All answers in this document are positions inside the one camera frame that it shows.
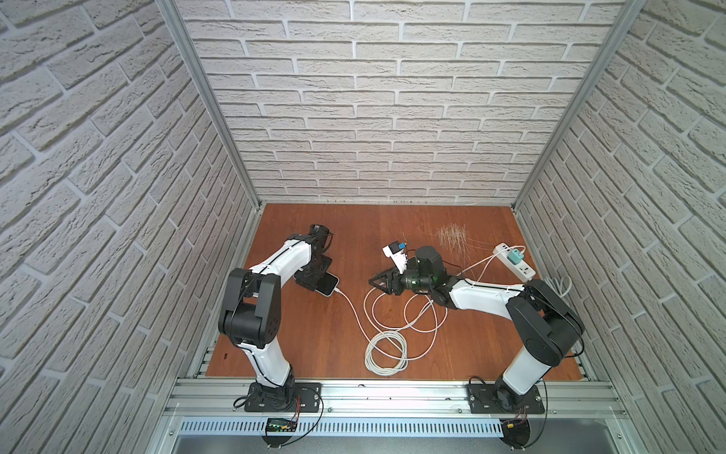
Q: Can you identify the black phone mint frame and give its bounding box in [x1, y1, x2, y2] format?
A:
[315, 272, 340, 297]

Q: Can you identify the white charging cable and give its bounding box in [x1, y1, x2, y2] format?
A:
[362, 245, 529, 361]
[333, 286, 410, 376]

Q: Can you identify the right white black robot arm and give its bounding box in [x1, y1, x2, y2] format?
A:
[369, 246, 585, 410]

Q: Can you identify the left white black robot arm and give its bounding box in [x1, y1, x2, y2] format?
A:
[219, 224, 340, 409]

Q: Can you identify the white power strip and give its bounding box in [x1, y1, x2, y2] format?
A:
[493, 243, 536, 283]

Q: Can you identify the teal charger adapter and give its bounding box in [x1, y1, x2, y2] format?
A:
[507, 249, 524, 265]

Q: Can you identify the left small circuit board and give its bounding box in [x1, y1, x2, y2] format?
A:
[264, 417, 299, 434]

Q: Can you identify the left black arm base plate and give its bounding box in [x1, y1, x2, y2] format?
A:
[242, 382, 323, 414]

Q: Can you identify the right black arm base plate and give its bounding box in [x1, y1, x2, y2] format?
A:
[466, 376, 546, 415]

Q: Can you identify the white power strip cord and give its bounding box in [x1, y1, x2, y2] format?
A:
[532, 275, 574, 299]

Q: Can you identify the aluminium front rail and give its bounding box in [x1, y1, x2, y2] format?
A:
[163, 378, 629, 419]

